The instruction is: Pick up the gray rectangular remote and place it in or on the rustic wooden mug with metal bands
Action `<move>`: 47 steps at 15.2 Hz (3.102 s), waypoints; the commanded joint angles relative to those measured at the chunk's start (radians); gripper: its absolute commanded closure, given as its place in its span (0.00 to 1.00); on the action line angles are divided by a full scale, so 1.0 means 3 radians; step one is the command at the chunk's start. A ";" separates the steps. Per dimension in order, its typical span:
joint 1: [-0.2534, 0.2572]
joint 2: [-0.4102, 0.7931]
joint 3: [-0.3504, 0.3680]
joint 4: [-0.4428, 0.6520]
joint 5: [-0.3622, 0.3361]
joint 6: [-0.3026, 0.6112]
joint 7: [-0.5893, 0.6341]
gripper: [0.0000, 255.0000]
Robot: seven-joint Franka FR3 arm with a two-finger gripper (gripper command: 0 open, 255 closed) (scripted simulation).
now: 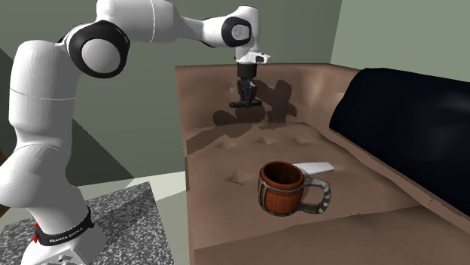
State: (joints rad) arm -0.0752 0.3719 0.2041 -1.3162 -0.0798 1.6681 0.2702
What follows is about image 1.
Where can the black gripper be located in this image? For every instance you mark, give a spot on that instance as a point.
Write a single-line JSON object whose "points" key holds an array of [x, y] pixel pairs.
{"points": [[245, 75]]}

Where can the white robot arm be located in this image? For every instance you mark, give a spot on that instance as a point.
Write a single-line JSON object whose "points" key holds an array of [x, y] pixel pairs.
{"points": [[40, 121]]}

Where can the brown tufted sofa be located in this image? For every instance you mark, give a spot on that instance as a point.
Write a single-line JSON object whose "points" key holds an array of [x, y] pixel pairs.
{"points": [[235, 161]]}

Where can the brown barrel-shaped wooden mug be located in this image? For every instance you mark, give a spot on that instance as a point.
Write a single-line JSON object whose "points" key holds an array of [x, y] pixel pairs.
{"points": [[281, 189]]}

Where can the white flat blade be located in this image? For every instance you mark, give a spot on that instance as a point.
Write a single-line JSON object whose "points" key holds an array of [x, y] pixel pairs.
{"points": [[317, 168]]}

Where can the dark navy cushion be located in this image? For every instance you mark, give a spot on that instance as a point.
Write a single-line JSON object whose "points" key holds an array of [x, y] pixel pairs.
{"points": [[407, 124]]}

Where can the grey speckled robot stand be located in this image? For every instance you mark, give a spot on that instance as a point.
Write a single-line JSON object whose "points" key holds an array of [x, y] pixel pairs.
{"points": [[126, 220]]}

